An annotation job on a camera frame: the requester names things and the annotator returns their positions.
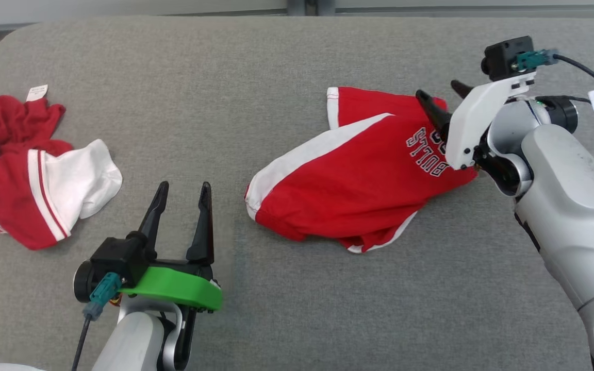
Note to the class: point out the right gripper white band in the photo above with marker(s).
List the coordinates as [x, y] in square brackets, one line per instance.
[475, 116]

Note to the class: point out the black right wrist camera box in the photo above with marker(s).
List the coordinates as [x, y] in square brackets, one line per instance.
[500, 56]

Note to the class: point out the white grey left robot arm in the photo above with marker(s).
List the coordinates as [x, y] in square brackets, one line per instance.
[132, 340]

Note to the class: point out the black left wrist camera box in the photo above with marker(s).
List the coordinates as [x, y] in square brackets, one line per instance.
[119, 257]

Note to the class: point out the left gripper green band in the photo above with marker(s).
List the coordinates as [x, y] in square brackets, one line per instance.
[183, 288]

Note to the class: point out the grey partition post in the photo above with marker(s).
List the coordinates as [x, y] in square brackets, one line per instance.
[327, 7]
[295, 7]

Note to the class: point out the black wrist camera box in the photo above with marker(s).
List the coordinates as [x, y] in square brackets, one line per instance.
[119, 257]
[500, 56]

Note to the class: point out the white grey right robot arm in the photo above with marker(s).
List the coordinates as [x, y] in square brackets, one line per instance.
[570, 206]

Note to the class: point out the red white Bulls shorts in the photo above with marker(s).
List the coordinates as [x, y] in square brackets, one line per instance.
[359, 180]

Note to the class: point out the red white Bulls jersey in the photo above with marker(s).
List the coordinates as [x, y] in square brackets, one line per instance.
[13, 180]

